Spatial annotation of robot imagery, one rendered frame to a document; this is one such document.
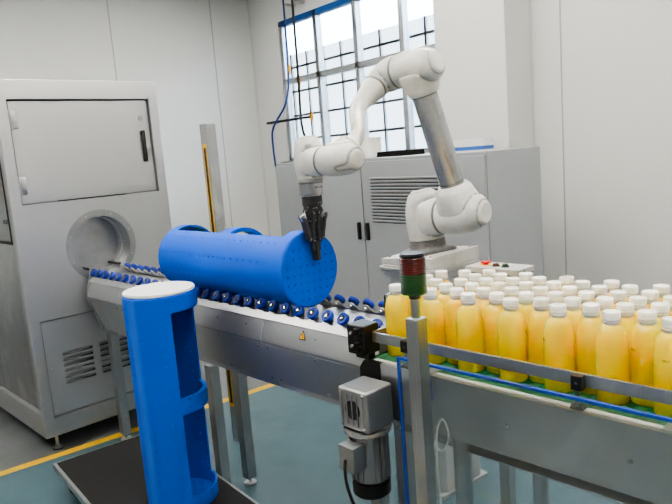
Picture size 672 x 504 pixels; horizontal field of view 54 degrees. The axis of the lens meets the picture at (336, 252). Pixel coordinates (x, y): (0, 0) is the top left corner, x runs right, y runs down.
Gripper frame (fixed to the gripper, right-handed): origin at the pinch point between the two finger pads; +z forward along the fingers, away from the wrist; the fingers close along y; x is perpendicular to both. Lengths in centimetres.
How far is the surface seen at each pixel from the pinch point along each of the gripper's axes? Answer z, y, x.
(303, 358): 36.1, -14.8, -5.1
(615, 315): 6, -16, -117
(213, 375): 58, -10, 64
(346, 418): 39, -38, -49
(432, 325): 15, -18, -66
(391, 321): 15, -19, -52
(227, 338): 36, -15, 42
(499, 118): -50, 259, 84
